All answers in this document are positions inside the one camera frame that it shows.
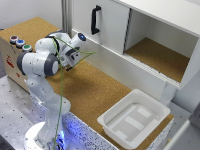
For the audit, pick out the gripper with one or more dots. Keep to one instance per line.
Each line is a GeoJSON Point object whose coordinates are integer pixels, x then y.
{"type": "Point", "coordinates": [71, 57]}

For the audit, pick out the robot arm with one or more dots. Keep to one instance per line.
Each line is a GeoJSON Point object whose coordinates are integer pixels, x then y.
{"type": "Point", "coordinates": [36, 63]}

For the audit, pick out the white cabinet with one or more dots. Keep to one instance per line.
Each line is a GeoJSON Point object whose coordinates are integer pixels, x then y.
{"type": "Point", "coordinates": [160, 50]}

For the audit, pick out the green button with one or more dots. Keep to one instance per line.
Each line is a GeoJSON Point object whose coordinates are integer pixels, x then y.
{"type": "Point", "coordinates": [27, 47]}

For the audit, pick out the white sliding door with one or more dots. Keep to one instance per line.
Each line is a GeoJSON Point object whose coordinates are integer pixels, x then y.
{"type": "Point", "coordinates": [110, 25]}

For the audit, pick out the blue button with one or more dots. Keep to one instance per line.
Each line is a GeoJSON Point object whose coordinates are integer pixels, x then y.
{"type": "Point", "coordinates": [20, 42]}

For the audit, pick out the red button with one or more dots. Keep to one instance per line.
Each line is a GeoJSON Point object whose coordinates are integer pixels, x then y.
{"type": "Point", "coordinates": [14, 38]}

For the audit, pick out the white plastic box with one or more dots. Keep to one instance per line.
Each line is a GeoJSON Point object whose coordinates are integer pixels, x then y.
{"type": "Point", "coordinates": [134, 118]}

